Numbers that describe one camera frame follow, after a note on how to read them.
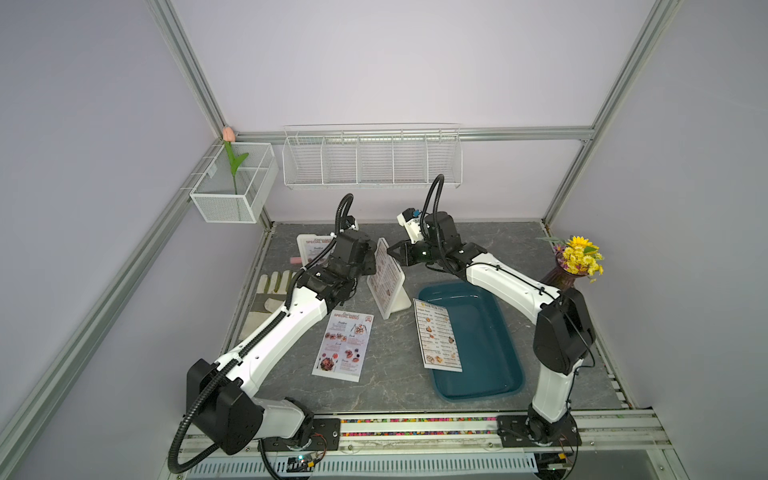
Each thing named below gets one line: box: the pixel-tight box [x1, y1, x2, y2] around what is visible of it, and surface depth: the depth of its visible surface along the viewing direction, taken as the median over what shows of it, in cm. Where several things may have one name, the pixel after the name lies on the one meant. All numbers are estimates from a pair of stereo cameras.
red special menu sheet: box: [311, 309, 375, 383], surface depth 91 cm
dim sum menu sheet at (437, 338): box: [413, 298, 463, 373], surface depth 87 cm
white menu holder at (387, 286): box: [366, 237, 412, 320], surface depth 91 cm
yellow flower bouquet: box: [537, 236, 605, 283], surface depth 80 cm
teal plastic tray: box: [413, 281, 525, 402], surface depth 86 cm
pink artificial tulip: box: [222, 126, 249, 195], surface depth 92 cm
